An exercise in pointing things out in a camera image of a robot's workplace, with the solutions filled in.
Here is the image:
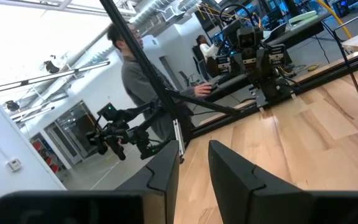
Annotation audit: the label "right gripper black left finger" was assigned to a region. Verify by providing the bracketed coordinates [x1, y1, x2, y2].
[116, 139, 180, 224]

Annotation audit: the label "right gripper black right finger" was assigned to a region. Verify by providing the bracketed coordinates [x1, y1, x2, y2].
[208, 139, 312, 224]

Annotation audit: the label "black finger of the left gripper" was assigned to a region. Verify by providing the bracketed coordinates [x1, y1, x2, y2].
[256, 48, 272, 82]
[241, 49, 257, 76]

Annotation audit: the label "person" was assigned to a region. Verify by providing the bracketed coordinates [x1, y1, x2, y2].
[106, 22, 214, 142]
[195, 34, 222, 63]

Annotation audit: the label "mint green stapler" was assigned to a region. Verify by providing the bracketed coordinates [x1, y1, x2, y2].
[287, 11, 318, 26]

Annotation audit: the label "black computer tower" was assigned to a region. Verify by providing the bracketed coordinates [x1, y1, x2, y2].
[333, 0, 358, 19]

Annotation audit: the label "glass double door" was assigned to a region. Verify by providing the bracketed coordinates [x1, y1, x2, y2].
[44, 101, 105, 166]

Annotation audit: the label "red storage bins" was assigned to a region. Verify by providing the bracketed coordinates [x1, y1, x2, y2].
[31, 139, 60, 175]

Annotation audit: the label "black spotlight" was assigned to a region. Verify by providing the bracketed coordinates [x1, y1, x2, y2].
[4, 100, 21, 112]
[44, 58, 60, 74]

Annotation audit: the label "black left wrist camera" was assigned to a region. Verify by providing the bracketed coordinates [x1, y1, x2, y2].
[236, 26, 258, 48]

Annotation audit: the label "black camera rig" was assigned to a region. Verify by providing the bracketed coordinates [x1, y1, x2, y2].
[85, 101, 169, 162]

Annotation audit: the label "yellow hose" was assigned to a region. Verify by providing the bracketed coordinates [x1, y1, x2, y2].
[315, 0, 352, 40]

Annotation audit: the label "grey ventilation duct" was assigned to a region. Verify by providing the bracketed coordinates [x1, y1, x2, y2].
[129, 0, 204, 27]

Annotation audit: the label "white wall thermostat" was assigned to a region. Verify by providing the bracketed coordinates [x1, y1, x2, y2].
[6, 157, 23, 172]

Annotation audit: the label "ceiling light rail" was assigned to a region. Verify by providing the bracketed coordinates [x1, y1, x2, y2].
[0, 60, 111, 93]

